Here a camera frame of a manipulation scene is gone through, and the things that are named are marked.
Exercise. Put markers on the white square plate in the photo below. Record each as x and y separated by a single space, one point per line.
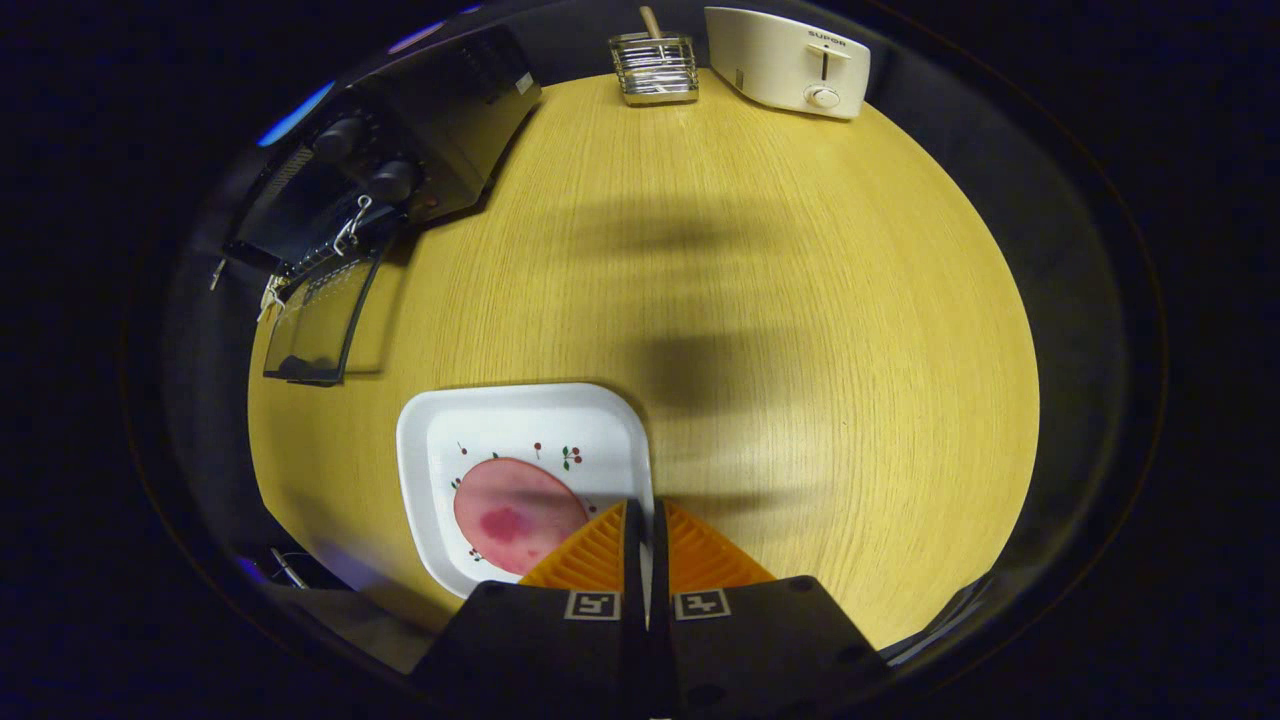
500 420

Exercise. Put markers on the silver clip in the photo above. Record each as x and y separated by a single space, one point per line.
217 272

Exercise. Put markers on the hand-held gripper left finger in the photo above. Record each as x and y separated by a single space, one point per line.
560 650

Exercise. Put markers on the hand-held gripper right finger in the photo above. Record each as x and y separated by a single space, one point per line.
760 650

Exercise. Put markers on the black toaster oven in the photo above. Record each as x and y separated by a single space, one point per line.
450 120

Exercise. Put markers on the wooden stick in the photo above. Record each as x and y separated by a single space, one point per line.
651 20

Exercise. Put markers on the white pop-up toaster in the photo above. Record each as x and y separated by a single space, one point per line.
780 60

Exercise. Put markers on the pink ham slice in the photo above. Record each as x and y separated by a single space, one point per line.
515 520

